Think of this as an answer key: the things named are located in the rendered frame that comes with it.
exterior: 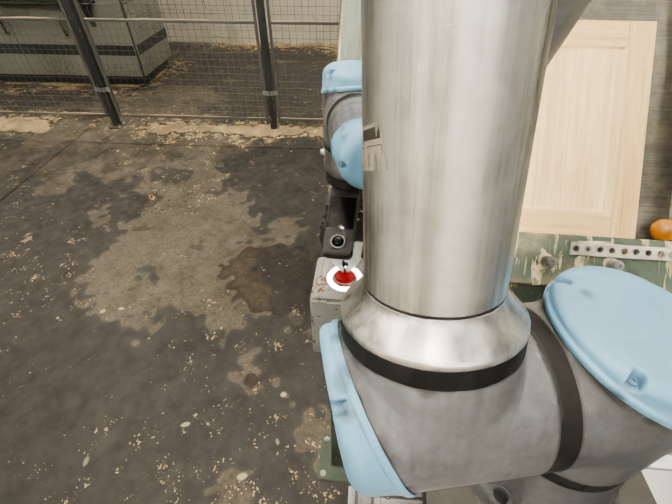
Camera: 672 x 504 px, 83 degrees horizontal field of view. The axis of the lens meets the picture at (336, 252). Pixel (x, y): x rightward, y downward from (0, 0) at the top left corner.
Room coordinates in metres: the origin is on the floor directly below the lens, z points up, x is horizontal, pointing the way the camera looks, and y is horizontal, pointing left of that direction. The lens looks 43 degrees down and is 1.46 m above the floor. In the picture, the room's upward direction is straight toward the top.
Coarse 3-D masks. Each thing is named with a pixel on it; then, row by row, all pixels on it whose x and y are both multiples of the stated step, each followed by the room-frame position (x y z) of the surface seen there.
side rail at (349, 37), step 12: (348, 0) 1.03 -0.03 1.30; (360, 0) 1.03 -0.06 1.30; (348, 12) 1.01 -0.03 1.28; (360, 12) 1.01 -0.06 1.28; (348, 24) 1.00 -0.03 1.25; (360, 24) 0.99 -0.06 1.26; (348, 36) 0.98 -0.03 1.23; (360, 36) 0.98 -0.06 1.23; (348, 48) 0.96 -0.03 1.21; (360, 48) 0.96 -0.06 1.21; (360, 60) 0.94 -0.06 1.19
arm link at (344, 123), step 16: (352, 96) 0.47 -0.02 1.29; (336, 112) 0.46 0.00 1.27; (352, 112) 0.43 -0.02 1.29; (336, 128) 0.42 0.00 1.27; (352, 128) 0.40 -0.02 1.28; (336, 144) 0.40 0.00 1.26; (352, 144) 0.37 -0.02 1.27; (336, 160) 0.38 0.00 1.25; (352, 160) 0.37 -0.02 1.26; (352, 176) 0.37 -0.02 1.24
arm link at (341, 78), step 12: (348, 60) 0.55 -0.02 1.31; (324, 72) 0.52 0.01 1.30; (336, 72) 0.50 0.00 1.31; (348, 72) 0.50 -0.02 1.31; (360, 72) 0.50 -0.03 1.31; (324, 84) 0.51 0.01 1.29; (336, 84) 0.50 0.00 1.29; (348, 84) 0.49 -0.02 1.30; (360, 84) 0.49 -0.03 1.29; (324, 96) 0.51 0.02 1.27; (336, 96) 0.49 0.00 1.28; (324, 108) 0.51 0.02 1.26; (324, 120) 0.51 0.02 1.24; (324, 132) 0.52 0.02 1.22; (324, 144) 0.52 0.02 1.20
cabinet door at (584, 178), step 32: (576, 32) 0.98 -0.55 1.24; (608, 32) 0.97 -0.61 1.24; (640, 32) 0.96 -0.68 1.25; (576, 64) 0.93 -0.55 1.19; (608, 64) 0.93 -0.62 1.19; (640, 64) 0.92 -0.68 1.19; (544, 96) 0.89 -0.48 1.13; (576, 96) 0.89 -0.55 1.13; (608, 96) 0.88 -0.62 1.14; (640, 96) 0.87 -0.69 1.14; (544, 128) 0.84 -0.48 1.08; (576, 128) 0.84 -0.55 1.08; (608, 128) 0.83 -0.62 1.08; (640, 128) 0.83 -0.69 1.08; (544, 160) 0.80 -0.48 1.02; (576, 160) 0.79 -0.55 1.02; (608, 160) 0.79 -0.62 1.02; (640, 160) 0.78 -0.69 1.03; (544, 192) 0.75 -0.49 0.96; (576, 192) 0.75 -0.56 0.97; (608, 192) 0.74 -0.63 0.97; (544, 224) 0.70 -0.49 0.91; (576, 224) 0.70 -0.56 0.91; (608, 224) 0.69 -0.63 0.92
